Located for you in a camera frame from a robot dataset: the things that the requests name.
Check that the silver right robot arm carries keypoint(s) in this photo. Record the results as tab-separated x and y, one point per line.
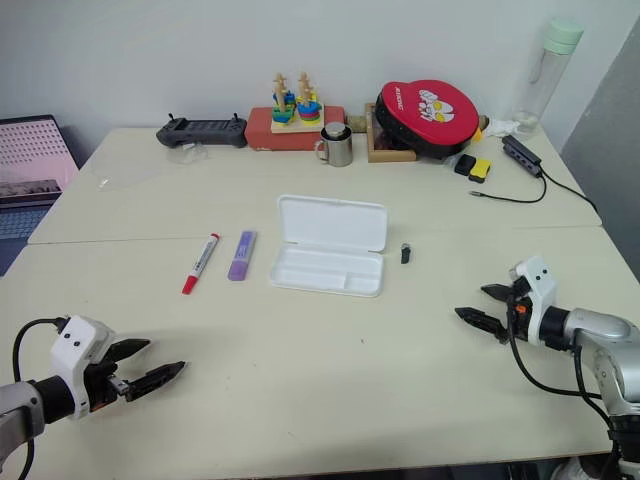
597	345

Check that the white open pencil case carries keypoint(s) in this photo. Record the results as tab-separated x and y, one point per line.
330	247

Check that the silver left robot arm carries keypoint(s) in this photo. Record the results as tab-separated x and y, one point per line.
17	407

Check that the red rectangular box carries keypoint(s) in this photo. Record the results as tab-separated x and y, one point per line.
295	132

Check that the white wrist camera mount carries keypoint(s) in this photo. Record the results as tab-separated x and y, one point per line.
537	295
75	350

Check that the small black usb stick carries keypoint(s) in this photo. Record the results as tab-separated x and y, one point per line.
405	253

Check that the stainless steel mug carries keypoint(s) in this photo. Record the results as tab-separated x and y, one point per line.
336	145

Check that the black small eraser block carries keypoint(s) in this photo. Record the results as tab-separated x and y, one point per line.
464	164

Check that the yellow black eraser block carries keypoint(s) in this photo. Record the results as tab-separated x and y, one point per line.
480	170

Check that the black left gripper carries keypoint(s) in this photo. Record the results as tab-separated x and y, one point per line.
102	382

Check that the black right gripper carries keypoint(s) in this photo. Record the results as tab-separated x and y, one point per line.
517	312

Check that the red whiteboard marker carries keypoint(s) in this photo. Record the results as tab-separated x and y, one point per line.
201	262

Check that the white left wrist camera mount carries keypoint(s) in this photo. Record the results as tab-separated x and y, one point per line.
75	350

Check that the wooden colourful stacking toy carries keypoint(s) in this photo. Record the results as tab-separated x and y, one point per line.
297	107

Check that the open laptop pink screen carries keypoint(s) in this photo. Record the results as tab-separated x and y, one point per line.
27	175

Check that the red black round case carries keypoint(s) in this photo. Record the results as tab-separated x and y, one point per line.
425	117

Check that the clear bottle green lid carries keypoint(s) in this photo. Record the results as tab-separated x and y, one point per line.
550	75

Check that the black handheld controller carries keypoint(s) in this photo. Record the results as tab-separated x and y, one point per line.
202	132

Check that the crumpled white tissue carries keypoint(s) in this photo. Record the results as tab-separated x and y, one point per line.
500	126

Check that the purple highlighter pen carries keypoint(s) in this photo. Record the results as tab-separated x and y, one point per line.
243	255

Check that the wooden tray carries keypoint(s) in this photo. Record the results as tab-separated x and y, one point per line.
387	145

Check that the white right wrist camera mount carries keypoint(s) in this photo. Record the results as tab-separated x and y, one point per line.
537	295

